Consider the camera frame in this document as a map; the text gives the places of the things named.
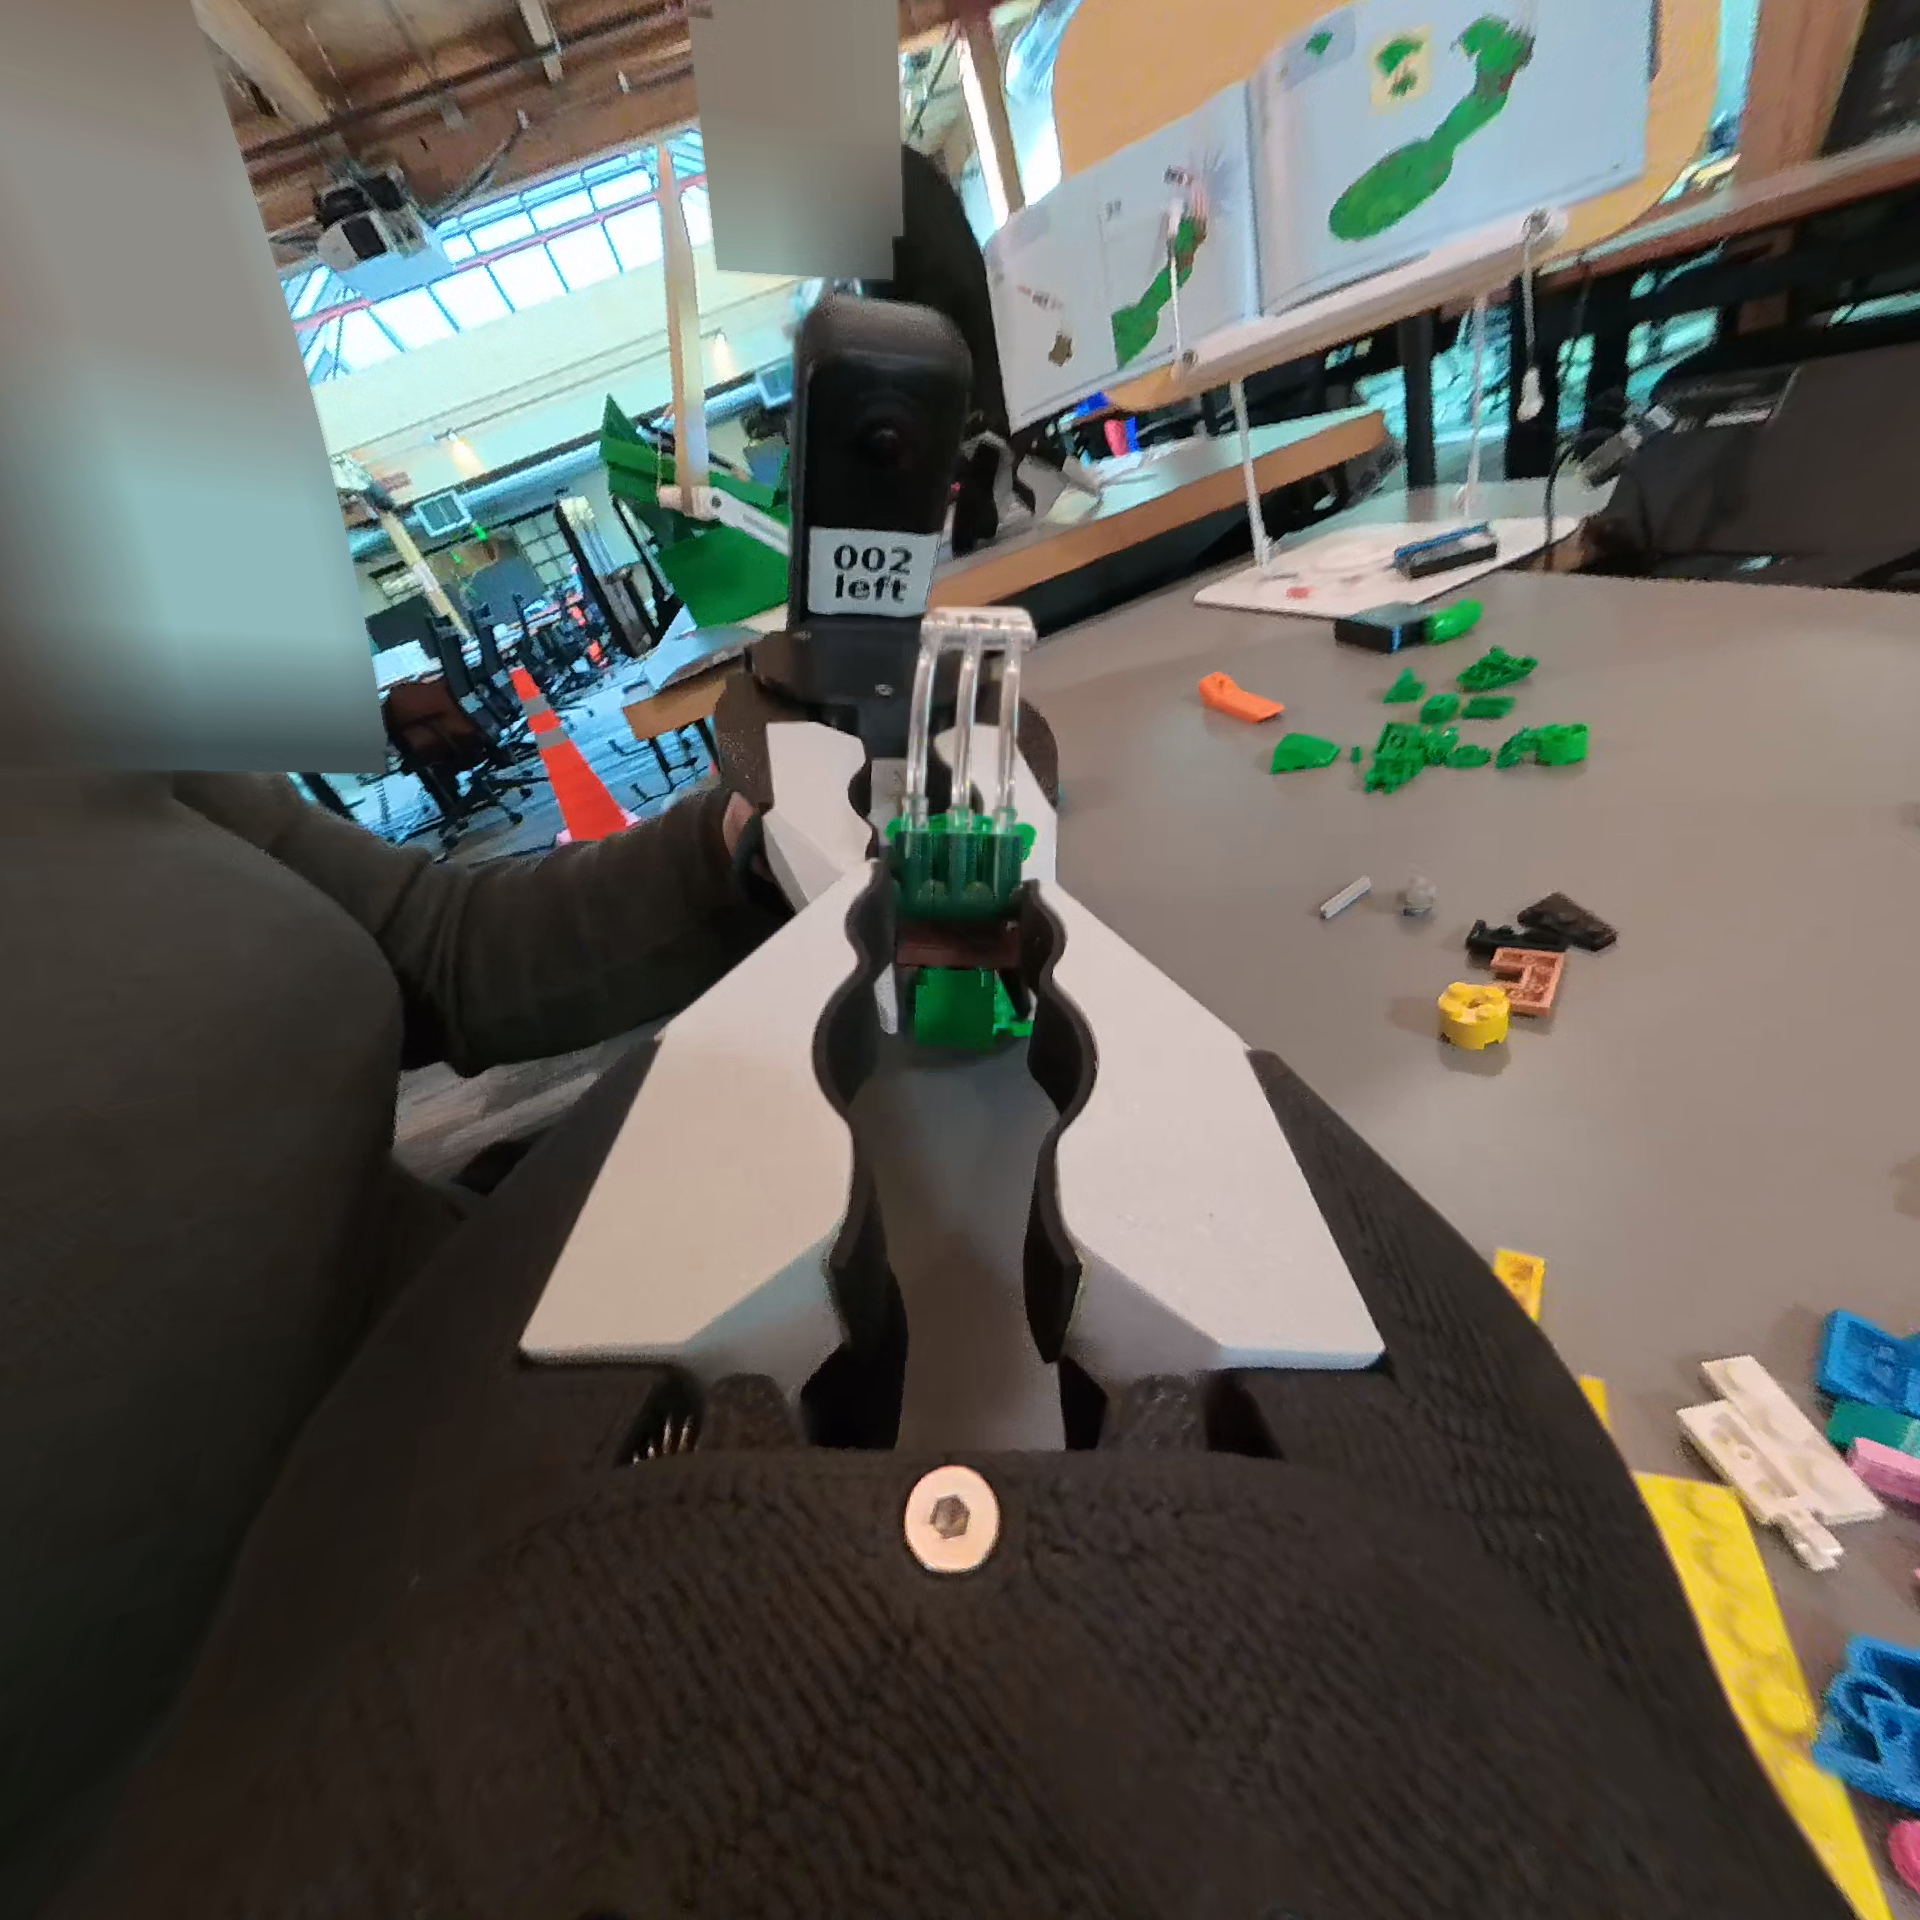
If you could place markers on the person's left hand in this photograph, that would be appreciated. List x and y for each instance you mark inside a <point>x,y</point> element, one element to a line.
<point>754,847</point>

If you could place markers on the person's torso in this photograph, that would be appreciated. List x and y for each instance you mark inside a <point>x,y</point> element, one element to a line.
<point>179,1350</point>

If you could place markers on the green toy brick build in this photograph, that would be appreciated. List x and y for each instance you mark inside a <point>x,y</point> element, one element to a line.
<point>961,1004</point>

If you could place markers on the pile of colourful toy bricks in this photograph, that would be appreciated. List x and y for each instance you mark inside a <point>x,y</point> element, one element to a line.
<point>1770,1442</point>

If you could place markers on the open instruction booklet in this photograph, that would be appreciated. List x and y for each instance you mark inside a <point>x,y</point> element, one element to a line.
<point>1500,136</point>

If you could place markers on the clear acrylic book stand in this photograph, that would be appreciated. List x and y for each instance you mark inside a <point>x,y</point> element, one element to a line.
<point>1348,315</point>

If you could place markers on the black labelled panel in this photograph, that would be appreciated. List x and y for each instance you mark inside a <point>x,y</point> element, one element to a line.
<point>1770,466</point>

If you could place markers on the orange-brown bracket plate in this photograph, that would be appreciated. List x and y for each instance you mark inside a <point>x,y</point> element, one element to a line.
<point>1528,984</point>

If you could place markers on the dark green clear tube assembly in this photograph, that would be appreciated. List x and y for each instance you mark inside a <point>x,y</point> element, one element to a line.
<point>961,870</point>

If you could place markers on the person's left forearm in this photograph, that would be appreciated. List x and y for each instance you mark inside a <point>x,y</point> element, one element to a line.
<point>524,931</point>

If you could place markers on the instruction booklet on stand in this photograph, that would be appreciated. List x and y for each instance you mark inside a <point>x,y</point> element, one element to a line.
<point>1140,76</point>

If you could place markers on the grey axle pin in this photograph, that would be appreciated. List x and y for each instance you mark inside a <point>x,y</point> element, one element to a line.
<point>1347,895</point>

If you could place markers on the yellow round brick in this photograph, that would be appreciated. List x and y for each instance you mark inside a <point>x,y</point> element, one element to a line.
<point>1473,1016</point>

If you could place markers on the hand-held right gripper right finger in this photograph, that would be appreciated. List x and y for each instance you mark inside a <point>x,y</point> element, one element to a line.
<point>1198,1188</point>

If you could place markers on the idle gripper device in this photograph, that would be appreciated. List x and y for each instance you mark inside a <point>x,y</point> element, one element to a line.
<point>1035,489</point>

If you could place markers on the black office chair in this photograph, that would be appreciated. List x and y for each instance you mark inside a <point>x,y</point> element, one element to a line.
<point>450,736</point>

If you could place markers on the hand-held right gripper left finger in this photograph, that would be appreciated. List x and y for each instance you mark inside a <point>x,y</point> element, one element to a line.
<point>707,1188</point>

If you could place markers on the group of green toy bricks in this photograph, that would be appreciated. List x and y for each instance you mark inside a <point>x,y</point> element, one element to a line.
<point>1424,742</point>

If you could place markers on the green tilted cart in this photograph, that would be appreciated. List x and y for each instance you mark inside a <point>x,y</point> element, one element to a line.
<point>707,557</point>

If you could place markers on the grey desk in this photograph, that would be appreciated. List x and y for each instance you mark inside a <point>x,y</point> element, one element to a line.
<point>1500,1140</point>

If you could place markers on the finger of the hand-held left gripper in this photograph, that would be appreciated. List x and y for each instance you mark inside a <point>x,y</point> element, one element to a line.
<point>1047,810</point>
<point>818,810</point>

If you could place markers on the orange traffic cone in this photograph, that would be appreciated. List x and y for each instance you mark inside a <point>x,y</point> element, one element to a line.
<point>580,764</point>

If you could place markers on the black power pack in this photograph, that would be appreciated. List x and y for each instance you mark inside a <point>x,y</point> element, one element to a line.
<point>1376,631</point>

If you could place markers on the small black blue box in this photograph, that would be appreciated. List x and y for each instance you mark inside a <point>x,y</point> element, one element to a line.
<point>1443,551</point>

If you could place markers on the grey knob brick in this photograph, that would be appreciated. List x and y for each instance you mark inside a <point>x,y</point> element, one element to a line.
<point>1419,895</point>

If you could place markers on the orange brick separator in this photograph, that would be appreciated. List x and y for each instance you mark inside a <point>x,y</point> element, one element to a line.
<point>1239,698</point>

